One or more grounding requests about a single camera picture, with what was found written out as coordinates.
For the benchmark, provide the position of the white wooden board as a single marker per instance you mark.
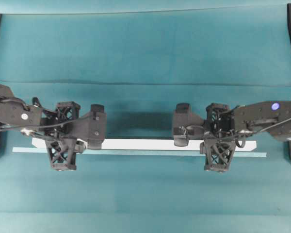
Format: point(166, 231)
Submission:
point(149, 144)

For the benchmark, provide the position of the light blue strip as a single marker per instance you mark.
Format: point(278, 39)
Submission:
point(143, 152)

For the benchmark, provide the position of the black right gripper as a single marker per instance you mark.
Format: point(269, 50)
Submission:
point(218, 125)

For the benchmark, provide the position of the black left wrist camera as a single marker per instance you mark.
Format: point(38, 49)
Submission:
point(91, 127)

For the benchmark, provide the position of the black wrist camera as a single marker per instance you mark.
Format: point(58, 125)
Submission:
point(186, 125)
point(91, 127)

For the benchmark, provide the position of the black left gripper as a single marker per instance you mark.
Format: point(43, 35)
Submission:
point(54, 129)

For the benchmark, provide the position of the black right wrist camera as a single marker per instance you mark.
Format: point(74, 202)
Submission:
point(186, 125)

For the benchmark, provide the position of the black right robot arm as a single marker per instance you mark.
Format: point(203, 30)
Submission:
point(273, 117)

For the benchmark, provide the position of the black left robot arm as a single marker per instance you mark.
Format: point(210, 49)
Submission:
point(12, 114)

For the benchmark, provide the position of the teal table cloth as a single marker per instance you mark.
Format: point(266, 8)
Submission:
point(139, 66)

